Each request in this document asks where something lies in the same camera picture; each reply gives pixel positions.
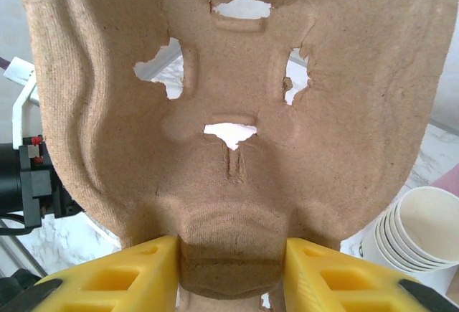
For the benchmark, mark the pink cylindrical holder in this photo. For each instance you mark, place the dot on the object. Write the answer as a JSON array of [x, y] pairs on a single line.
[[450, 183]]

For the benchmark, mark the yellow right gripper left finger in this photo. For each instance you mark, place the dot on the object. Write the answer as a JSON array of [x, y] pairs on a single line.
[[118, 279]]

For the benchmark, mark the stack of white paper cups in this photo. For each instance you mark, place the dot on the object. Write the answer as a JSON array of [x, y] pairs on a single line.
[[365, 244]]

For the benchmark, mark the brown pulp cup carrier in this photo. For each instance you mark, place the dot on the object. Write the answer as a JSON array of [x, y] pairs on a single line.
[[233, 190]]

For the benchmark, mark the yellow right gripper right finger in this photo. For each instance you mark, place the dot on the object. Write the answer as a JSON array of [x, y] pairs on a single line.
[[340, 279]]

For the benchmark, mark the white paper cup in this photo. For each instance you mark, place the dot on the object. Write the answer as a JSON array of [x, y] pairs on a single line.
[[391, 229], [430, 226], [385, 235], [379, 240]]

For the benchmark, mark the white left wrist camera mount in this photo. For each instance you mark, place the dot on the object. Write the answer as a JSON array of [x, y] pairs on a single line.
[[19, 111]]

